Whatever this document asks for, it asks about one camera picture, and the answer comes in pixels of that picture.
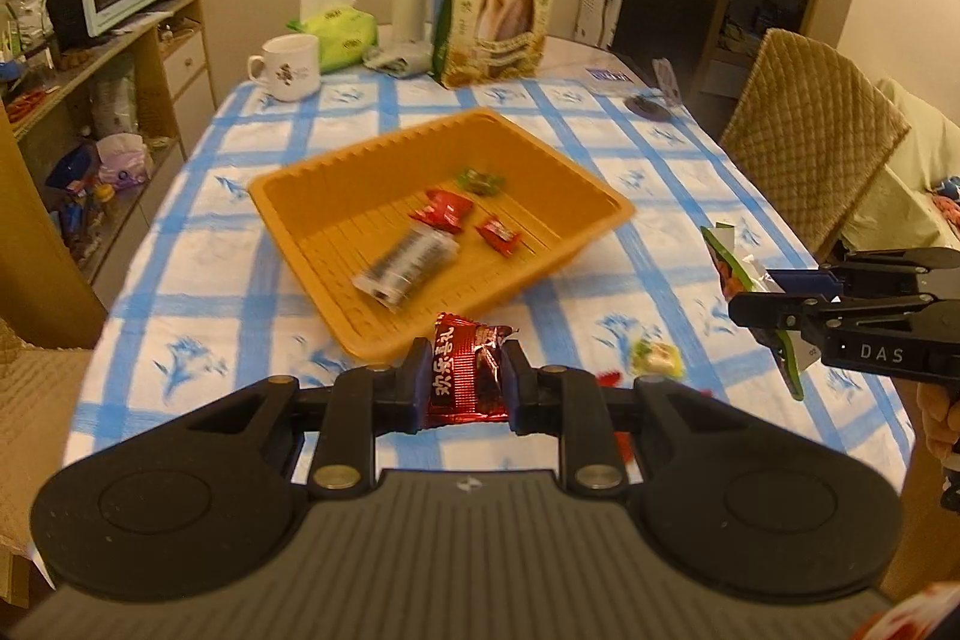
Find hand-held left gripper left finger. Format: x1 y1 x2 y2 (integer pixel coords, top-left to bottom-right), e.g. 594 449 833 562
180 338 436 498

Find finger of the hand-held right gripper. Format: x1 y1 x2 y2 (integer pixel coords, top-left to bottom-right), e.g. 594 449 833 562
729 293 931 363
766 246 960 298

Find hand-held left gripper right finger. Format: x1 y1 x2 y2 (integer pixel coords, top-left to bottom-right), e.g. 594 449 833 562
501 338 757 498

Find long green silver snack packet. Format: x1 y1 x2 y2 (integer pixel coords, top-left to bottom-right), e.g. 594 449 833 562
701 222 809 401

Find large dark red snack packet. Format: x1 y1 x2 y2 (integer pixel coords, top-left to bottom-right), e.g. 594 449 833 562
424 312 520 431

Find clear packet of dark seeds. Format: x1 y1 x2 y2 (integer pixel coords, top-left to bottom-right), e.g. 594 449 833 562
352 227 460 311

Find yellow-green candy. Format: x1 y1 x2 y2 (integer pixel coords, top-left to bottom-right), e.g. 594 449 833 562
628 340 686 379

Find orange plastic tray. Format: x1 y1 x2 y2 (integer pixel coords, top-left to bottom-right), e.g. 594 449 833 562
247 110 636 362

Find small green candy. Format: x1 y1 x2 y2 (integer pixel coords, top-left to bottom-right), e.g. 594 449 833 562
457 167 505 196

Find person's right forearm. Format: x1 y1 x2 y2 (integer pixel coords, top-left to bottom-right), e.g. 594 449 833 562
862 467 960 640

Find person's right hand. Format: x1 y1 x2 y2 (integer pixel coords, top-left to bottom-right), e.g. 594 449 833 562
915 377 960 458

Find patterned blue cushion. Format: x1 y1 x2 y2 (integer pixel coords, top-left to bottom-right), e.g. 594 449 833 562
930 175 960 223

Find armchair with pale cover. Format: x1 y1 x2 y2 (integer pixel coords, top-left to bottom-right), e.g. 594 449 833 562
847 77 960 253

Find chair with quilted cover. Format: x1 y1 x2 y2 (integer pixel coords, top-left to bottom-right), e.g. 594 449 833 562
718 29 912 260
0 317 95 611

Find blue checked tablecloth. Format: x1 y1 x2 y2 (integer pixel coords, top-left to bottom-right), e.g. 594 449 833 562
30 62 923 581

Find phone stand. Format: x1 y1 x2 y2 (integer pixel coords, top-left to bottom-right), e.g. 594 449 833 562
626 59 685 122

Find black and white box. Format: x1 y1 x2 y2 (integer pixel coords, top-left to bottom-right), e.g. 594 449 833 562
574 0 732 101

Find grey cloth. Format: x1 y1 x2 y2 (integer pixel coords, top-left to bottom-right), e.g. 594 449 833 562
364 42 436 79

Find white mug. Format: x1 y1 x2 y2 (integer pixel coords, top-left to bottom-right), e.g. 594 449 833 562
247 34 323 103

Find green tissue pack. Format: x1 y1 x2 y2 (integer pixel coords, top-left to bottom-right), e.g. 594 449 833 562
286 0 378 75

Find white purple plastic bag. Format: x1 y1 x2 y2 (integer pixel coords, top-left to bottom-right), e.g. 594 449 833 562
97 134 152 192

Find large sunflower seed bag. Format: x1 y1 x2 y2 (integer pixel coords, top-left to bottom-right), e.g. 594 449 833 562
433 0 565 90

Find wooden shelf cabinet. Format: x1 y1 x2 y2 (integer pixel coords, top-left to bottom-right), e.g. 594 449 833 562
0 0 218 290

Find orange handled scissors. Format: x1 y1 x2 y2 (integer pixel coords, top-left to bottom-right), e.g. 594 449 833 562
6 87 55 121

